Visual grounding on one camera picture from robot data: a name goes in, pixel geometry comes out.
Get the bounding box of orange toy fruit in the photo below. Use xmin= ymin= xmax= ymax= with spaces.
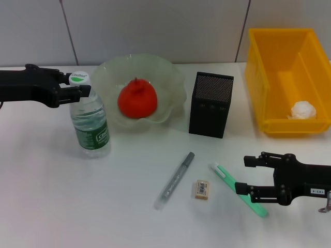
xmin=117 ymin=77 xmax=158 ymax=119

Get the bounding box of right wrist cable with connector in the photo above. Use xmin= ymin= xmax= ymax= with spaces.
xmin=317 ymin=190 xmax=331 ymax=213

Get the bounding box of yellow plastic bin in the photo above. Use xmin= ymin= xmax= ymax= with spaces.
xmin=245 ymin=27 xmax=331 ymax=138

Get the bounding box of green glass fruit plate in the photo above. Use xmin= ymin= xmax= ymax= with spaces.
xmin=89 ymin=53 xmax=187 ymax=129

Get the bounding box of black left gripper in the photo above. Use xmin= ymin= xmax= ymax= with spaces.
xmin=0 ymin=64 xmax=92 ymax=108

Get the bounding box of clear water bottle green label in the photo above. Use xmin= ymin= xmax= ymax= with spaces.
xmin=68 ymin=71 xmax=112 ymax=159

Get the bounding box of beige eraser with barcode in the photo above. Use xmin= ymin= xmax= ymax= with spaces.
xmin=194 ymin=179 xmax=210 ymax=200

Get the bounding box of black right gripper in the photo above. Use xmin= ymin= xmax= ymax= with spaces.
xmin=234 ymin=152 xmax=331 ymax=207

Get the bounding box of mint green pen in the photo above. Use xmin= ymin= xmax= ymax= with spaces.
xmin=209 ymin=162 xmax=268 ymax=218

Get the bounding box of grey marker pen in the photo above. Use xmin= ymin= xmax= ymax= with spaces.
xmin=153 ymin=151 xmax=195 ymax=210

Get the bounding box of white paper ball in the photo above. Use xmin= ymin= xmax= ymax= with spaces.
xmin=286 ymin=100 xmax=318 ymax=120

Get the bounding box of black mesh pen holder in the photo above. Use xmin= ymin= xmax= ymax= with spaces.
xmin=188 ymin=71 xmax=235 ymax=140

